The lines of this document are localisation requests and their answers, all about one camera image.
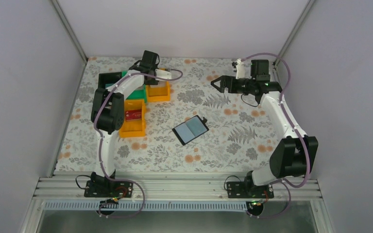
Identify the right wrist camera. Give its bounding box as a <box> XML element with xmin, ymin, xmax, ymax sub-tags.
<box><xmin>232</xmin><ymin>59</ymin><xmax>245</xmax><ymax>79</ymax></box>

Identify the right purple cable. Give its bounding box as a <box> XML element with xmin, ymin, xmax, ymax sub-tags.
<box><xmin>241</xmin><ymin>52</ymin><xmax>312</xmax><ymax>189</ymax></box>

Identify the black storage bin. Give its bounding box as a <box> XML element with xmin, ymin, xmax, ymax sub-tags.
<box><xmin>98</xmin><ymin>72</ymin><xmax>122</xmax><ymax>89</ymax></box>

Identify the floral table mat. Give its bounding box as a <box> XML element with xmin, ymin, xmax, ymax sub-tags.
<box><xmin>55</xmin><ymin>57</ymin><xmax>280</xmax><ymax>172</ymax></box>

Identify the far orange storage bin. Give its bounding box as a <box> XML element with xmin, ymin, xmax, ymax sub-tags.
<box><xmin>146</xmin><ymin>68</ymin><xmax>170</xmax><ymax>102</ymax></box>

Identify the orange storage bin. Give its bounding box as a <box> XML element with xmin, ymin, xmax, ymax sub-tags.
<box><xmin>119</xmin><ymin>100</ymin><xmax>146</xmax><ymax>138</ymax></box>
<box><xmin>146</xmin><ymin>68</ymin><xmax>170</xmax><ymax>102</ymax></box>

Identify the aluminium rail frame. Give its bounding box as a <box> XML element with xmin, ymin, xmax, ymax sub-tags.
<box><xmin>34</xmin><ymin>172</ymin><xmax>323</xmax><ymax>201</ymax></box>

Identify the red VIP card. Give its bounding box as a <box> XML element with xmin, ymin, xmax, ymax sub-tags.
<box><xmin>125</xmin><ymin>109</ymin><xmax>142</xmax><ymax>121</ymax></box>

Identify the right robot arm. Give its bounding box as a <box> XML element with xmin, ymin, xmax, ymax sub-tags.
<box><xmin>211</xmin><ymin>59</ymin><xmax>318</xmax><ymax>188</ymax></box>

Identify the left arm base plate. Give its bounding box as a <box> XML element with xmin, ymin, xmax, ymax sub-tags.
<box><xmin>84</xmin><ymin>181</ymin><xmax>134</xmax><ymax>198</ymax></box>

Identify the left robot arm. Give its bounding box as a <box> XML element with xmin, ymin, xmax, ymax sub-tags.
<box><xmin>91</xmin><ymin>50</ymin><xmax>160</xmax><ymax>184</ymax></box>

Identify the green storage bin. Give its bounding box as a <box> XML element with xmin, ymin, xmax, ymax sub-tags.
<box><xmin>126</xmin><ymin>85</ymin><xmax>147</xmax><ymax>103</ymax></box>

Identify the near orange storage bin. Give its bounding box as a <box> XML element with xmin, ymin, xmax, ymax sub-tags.
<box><xmin>119</xmin><ymin>100</ymin><xmax>146</xmax><ymax>138</ymax></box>

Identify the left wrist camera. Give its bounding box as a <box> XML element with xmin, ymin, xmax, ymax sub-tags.
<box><xmin>155</xmin><ymin>69</ymin><xmax>172</xmax><ymax>80</ymax></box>

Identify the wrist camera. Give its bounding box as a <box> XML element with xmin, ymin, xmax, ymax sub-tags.
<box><xmin>155</xmin><ymin>69</ymin><xmax>172</xmax><ymax>80</ymax></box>
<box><xmin>232</xmin><ymin>59</ymin><xmax>245</xmax><ymax>79</ymax></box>

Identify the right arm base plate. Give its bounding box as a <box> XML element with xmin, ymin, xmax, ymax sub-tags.
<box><xmin>225</xmin><ymin>182</ymin><xmax>274</xmax><ymax>199</ymax></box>

